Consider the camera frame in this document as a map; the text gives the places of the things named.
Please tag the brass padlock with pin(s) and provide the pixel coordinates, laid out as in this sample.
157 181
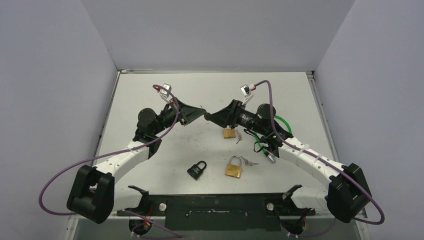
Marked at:
229 133
234 167

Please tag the padlock keys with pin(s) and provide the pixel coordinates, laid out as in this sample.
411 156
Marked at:
247 162
238 135

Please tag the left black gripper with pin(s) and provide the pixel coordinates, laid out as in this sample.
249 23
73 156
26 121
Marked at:
188 113

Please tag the green cable lock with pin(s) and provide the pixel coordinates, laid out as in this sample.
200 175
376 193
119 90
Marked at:
285 124

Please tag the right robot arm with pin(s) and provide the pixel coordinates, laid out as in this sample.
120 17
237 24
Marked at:
346 189

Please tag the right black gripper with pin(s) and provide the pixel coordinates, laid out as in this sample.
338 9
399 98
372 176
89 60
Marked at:
232 113

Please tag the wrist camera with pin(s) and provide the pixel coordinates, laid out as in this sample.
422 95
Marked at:
164 93
247 91

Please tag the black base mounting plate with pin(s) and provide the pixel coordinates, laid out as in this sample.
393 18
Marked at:
223 212

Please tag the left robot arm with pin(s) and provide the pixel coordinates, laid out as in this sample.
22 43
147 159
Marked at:
94 194

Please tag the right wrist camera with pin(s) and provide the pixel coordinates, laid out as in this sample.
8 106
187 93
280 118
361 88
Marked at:
247 91

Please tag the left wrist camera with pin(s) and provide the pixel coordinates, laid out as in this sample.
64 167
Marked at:
164 93

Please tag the black padlock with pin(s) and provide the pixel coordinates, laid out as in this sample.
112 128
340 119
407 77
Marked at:
196 170

